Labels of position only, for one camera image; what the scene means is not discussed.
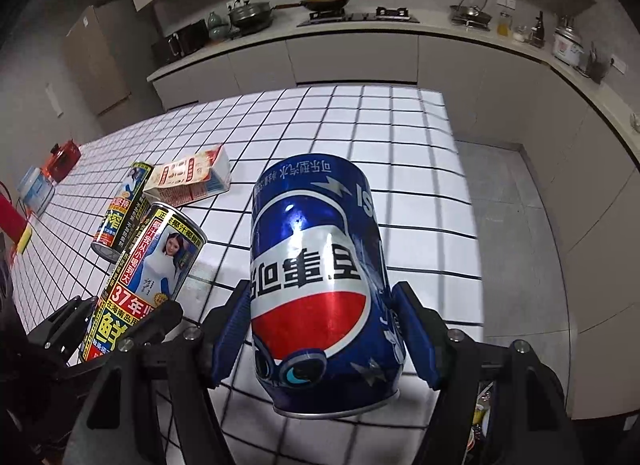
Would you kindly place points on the steel kettle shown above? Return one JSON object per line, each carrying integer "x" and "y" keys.
{"x": 470, "y": 12}

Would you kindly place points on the red plastic item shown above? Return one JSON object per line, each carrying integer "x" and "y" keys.
{"x": 11, "y": 217}

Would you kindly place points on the blue and white container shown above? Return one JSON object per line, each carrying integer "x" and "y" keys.
{"x": 36, "y": 192}

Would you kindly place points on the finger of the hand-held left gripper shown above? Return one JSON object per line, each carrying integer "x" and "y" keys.
{"x": 155, "y": 322}
{"x": 65, "y": 325}

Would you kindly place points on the gas stove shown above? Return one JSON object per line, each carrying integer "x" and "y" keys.
{"x": 360, "y": 18}

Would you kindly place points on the kitchen counter with cabinets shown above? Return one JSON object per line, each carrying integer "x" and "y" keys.
{"x": 350, "y": 57}

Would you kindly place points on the dark bottle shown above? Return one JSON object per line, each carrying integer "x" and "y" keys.
{"x": 538, "y": 32}

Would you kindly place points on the blue soda can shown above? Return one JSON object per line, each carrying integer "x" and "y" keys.
{"x": 320, "y": 255}

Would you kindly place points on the black toaster oven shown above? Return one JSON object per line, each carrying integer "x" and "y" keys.
{"x": 182, "y": 42}

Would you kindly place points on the yellow sponge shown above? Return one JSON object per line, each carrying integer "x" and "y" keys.
{"x": 25, "y": 239}

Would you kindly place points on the red box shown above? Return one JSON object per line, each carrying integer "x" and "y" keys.
{"x": 60, "y": 160}

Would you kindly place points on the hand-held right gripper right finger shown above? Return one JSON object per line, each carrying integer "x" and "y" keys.
{"x": 420, "y": 340}

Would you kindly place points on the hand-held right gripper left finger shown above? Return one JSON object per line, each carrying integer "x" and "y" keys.
{"x": 230, "y": 340}

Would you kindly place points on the frying pan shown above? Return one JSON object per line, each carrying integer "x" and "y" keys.
{"x": 325, "y": 3}

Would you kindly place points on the red and white carton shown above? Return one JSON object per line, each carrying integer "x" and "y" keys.
{"x": 190, "y": 177}

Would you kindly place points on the yellow glass jar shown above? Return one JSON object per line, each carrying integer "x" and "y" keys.
{"x": 505, "y": 26}

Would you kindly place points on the black printed tall can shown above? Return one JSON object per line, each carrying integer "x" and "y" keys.
{"x": 122, "y": 205}
{"x": 160, "y": 255}

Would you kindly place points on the wok with lid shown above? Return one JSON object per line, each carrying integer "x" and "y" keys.
{"x": 250, "y": 15}

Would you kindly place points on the white rice cooker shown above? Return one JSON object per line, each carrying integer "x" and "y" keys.
{"x": 569, "y": 45}

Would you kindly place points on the utensil holder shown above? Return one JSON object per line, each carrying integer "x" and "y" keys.
{"x": 597, "y": 67}

